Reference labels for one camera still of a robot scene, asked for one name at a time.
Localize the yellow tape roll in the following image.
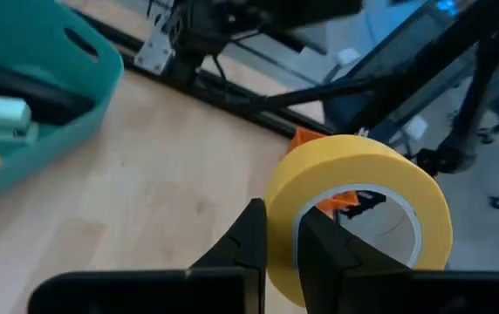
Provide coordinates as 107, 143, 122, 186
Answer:
263, 133, 454, 309

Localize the white paper sheet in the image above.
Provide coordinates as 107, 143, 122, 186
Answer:
335, 46, 361, 67

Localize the teal plastic bin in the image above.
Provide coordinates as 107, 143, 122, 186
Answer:
0, 0, 125, 209

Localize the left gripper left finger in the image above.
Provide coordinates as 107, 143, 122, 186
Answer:
190, 197, 269, 314

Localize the orange plastic basket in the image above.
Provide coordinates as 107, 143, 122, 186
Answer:
290, 126, 362, 220

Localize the silver mounting bracket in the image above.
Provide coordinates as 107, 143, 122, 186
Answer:
134, 25, 176, 76

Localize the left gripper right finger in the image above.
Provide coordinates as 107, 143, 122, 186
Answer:
297, 205, 413, 314

